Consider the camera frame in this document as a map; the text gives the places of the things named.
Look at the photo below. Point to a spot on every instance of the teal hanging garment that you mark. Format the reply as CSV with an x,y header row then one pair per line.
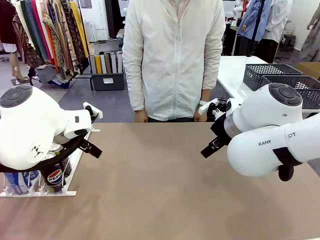
x,y
31,22

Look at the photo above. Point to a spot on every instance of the dark grey plastic basket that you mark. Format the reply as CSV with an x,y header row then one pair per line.
x,y
312,100
300,81
255,75

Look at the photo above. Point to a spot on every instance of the blue white drink can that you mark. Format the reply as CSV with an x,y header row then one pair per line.
x,y
33,178
15,182

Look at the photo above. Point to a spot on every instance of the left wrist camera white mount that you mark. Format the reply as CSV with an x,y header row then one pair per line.
x,y
97,114

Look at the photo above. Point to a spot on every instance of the person in white jacket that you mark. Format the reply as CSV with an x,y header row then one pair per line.
x,y
172,62

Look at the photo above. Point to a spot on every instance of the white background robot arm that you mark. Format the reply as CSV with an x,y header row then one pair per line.
x,y
238,8

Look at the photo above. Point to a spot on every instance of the black pole stand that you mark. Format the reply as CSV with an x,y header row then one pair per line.
x,y
257,22

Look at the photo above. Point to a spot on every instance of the black step stool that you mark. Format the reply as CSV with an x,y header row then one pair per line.
x,y
289,42

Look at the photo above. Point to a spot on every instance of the white flat board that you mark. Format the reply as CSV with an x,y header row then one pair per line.
x,y
103,64
119,62
113,62

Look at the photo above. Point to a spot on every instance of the white side table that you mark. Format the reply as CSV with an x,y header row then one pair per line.
x,y
232,72

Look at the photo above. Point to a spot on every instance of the blue cloth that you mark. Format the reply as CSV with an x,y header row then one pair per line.
x,y
61,83

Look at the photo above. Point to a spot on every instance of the person's right hand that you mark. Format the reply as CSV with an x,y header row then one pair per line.
x,y
141,117

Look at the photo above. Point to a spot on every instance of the person's left hand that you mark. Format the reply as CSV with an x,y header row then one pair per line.
x,y
200,118

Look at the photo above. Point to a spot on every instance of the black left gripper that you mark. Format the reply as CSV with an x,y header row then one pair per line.
x,y
80,141

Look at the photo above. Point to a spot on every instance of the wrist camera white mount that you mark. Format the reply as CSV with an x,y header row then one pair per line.
x,y
97,114
206,106

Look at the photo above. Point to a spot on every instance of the white air purifier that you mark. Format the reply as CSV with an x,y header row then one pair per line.
x,y
90,31

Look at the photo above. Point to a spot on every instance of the black clothes rack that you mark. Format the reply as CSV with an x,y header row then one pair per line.
x,y
83,77

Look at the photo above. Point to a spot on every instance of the brown patterned shawl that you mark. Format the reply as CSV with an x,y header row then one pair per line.
x,y
25,47

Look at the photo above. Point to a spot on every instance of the mannequin in dark red dress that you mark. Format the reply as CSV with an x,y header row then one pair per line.
x,y
7,22

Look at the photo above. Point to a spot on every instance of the brown cardboard box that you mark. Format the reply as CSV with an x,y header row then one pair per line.
x,y
308,68

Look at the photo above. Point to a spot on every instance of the person's left forearm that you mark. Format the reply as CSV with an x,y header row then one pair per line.
x,y
208,82

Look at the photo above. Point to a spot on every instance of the grey storage bin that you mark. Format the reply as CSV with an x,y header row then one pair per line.
x,y
107,81

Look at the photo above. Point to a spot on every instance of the cream hanging garment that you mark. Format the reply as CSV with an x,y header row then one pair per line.
x,y
18,12

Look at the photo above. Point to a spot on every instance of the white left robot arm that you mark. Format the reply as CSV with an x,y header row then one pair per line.
x,y
30,120

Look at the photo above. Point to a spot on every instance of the grey flat board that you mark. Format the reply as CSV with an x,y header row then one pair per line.
x,y
93,65

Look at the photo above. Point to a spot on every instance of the grey clothes pile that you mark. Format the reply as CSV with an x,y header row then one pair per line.
x,y
46,73

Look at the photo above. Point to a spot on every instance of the white wrist watch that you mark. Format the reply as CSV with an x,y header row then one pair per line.
x,y
203,102

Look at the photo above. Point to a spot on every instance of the brown flat board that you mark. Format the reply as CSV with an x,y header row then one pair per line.
x,y
108,63

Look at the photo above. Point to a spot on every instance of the person's right forearm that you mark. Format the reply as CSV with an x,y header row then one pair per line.
x,y
135,95

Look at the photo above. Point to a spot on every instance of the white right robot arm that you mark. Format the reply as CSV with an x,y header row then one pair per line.
x,y
262,117

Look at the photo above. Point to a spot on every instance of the orange hanging garment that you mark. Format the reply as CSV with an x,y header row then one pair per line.
x,y
52,47

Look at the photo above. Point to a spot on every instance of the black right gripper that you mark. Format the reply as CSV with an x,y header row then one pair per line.
x,y
221,131

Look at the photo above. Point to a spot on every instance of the dark brown patterned garment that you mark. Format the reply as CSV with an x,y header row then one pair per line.
x,y
71,37

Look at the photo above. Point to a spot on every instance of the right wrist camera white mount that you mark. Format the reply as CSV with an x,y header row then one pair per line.
x,y
206,106

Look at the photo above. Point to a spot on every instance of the pink hanging garment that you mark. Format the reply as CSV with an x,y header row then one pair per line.
x,y
37,22

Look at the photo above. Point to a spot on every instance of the yellow flat board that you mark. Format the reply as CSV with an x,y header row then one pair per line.
x,y
98,65

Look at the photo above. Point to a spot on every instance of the olive patterned garment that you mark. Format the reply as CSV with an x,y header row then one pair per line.
x,y
56,27

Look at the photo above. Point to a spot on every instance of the yellow hanging garment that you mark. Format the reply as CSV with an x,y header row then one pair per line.
x,y
80,27

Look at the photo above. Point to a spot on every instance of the grey workbench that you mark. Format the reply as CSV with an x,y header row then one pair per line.
x,y
120,33

